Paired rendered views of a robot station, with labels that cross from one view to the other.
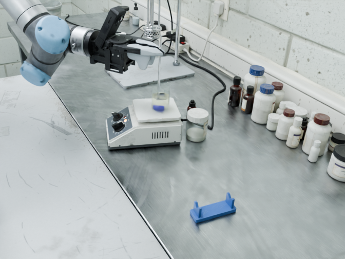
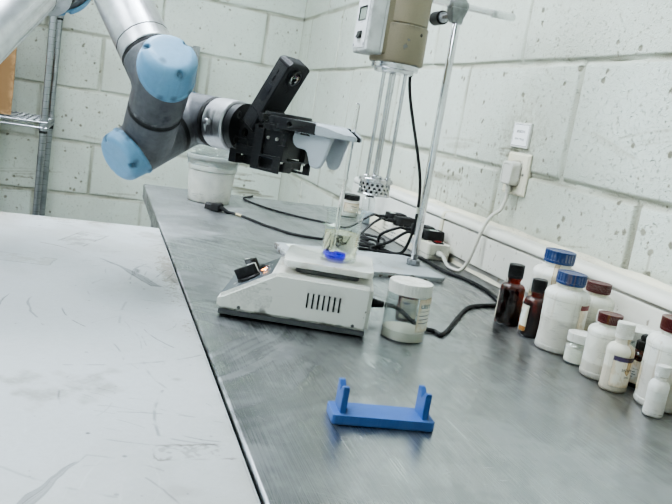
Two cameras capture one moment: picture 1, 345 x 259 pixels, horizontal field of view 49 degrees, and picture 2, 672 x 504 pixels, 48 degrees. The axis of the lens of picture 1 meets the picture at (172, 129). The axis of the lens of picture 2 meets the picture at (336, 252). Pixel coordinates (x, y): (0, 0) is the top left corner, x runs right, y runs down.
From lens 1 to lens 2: 0.37 m
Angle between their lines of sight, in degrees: 25
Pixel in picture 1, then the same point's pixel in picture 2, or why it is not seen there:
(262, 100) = (557, 297)
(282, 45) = (622, 225)
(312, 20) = not seen: outside the picture
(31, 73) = (117, 144)
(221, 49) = (505, 246)
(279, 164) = (570, 402)
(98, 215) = (135, 370)
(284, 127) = (596, 347)
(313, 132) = (657, 348)
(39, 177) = (61, 310)
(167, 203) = (287, 389)
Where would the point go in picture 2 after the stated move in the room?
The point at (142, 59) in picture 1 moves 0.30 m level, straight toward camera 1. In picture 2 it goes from (317, 147) to (257, 152)
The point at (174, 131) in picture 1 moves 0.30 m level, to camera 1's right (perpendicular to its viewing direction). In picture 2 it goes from (353, 302) to (592, 354)
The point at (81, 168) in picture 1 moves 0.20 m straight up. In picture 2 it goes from (147, 319) to (167, 156)
